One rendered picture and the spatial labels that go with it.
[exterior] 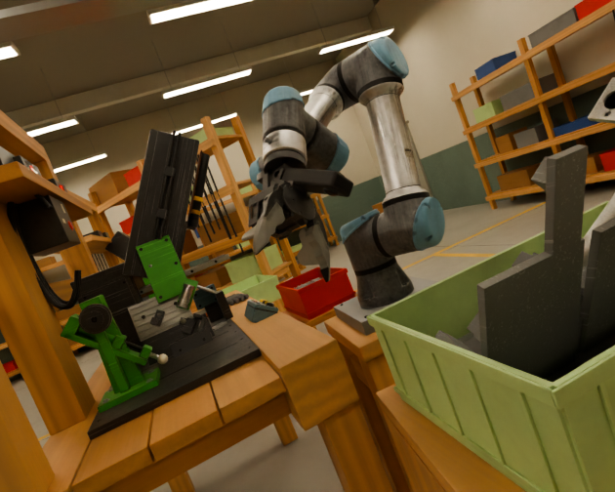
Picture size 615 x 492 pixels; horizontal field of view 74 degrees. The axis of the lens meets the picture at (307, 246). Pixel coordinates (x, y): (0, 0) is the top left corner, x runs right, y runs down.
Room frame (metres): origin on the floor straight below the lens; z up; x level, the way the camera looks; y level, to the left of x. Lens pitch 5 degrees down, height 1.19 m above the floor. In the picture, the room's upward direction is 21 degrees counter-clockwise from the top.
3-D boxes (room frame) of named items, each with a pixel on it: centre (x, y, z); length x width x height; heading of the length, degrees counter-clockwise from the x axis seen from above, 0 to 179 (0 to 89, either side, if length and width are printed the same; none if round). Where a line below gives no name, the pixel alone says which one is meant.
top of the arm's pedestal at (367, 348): (1.09, -0.15, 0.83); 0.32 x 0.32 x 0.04; 11
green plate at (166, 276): (1.43, 0.49, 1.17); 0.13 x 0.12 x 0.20; 17
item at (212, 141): (4.72, 1.27, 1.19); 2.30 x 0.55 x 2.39; 56
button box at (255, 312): (1.39, 0.23, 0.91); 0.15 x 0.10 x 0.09; 17
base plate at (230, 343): (1.48, 0.57, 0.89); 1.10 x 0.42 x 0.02; 17
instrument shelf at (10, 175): (1.40, 0.82, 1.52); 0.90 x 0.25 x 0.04; 17
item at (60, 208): (1.31, 0.74, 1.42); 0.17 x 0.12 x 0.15; 17
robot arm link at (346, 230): (1.08, -0.16, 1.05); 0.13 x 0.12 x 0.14; 49
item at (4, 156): (1.13, 0.70, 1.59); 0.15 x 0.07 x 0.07; 17
